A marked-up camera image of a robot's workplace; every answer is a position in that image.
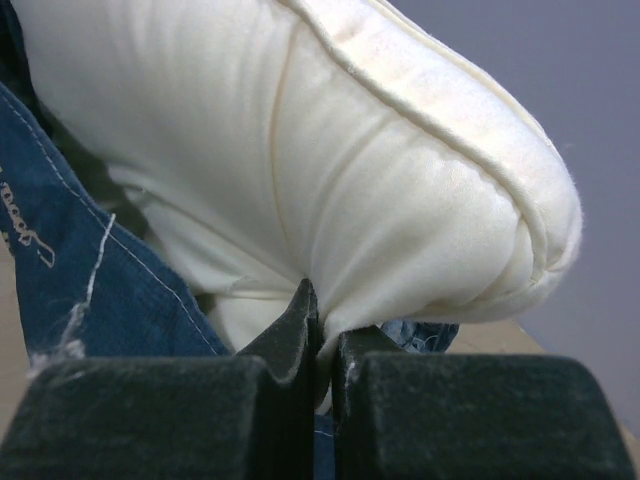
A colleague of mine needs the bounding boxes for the white pillow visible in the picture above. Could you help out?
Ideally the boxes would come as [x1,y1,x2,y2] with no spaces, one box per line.
[10,1,583,413]

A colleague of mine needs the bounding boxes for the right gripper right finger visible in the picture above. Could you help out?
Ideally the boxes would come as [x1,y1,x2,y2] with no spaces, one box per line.
[332,329,636,479]

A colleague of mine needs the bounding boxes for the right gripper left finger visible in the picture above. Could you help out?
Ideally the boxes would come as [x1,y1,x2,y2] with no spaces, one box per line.
[1,281,318,479]

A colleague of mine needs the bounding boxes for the blue fish-print pillowcase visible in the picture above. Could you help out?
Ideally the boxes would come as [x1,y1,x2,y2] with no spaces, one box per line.
[0,0,461,480]

